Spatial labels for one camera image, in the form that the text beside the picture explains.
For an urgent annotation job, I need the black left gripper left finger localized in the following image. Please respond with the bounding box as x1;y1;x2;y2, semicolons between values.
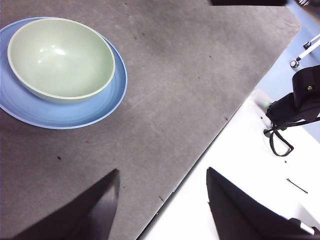
9;168;121;240

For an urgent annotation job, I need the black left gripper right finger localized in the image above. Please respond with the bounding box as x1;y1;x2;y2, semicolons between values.
206;166;320;240

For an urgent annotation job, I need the black cable loop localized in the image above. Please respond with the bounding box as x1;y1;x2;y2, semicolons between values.
263;119;320;157

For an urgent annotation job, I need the green ribbed bowl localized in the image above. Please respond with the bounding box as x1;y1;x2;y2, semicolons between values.
6;17;116;105

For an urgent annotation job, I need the thin black wire pin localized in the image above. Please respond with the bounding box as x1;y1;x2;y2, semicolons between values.
286;177;309;194

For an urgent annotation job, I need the dark grey table mat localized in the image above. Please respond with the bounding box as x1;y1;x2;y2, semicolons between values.
0;0;302;240

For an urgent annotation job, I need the blue round plate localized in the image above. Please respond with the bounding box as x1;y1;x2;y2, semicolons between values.
0;16;129;130

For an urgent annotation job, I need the white pole with metal foot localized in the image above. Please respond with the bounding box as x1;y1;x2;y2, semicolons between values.
290;33;320;68

